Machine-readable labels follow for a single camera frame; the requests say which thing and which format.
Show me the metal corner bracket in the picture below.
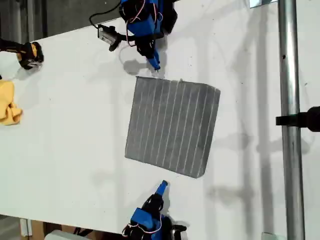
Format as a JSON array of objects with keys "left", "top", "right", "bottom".
[{"left": 249, "top": 0, "right": 277, "bottom": 9}]

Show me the white table support bracket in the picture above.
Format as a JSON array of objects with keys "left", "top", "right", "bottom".
[{"left": 19, "top": 218, "right": 33, "bottom": 237}]

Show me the black clamp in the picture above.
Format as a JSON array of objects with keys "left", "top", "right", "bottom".
[{"left": 275, "top": 106, "right": 320, "bottom": 133}]

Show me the grey striped towel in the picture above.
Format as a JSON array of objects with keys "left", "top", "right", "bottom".
[{"left": 124, "top": 75, "right": 222, "bottom": 180}]

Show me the white box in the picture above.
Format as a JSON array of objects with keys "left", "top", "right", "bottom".
[{"left": 44, "top": 229, "right": 78, "bottom": 240}]

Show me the brown cardboard box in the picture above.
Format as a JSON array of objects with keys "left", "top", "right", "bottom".
[{"left": 29, "top": 219, "right": 118, "bottom": 240}]

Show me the black camera box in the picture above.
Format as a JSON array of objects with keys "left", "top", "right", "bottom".
[
  {"left": 171, "top": 223, "right": 189, "bottom": 240},
  {"left": 97, "top": 24, "right": 118, "bottom": 45}
]

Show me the red white servo wire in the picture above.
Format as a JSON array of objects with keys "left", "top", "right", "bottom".
[
  {"left": 119, "top": 0, "right": 165, "bottom": 48},
  {"left": 121, "top": 216, "right": 166, "bottom": 238}
]

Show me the black camera cable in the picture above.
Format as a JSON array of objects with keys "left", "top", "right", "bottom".
[{"left": 89, "top": 3, "right": 122, "bottom": 30}]

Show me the steel post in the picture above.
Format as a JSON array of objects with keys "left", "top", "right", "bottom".
[{"left": 277, "top": 0, "right": 306, "bottom": 240}]

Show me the yellow cloth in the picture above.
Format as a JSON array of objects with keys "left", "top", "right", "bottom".
[{"left": 0, "top": 79, "right": 24, "bottom": 126}]

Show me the black camera stalk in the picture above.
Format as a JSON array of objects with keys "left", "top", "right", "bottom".
[{"left": 108, "top": 32, "right": 138, "bottom": 52}]

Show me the yellow black power drill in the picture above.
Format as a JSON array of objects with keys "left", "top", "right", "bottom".
[{"left": 0, "top": 37, "right": 45, "bottom": 71}]

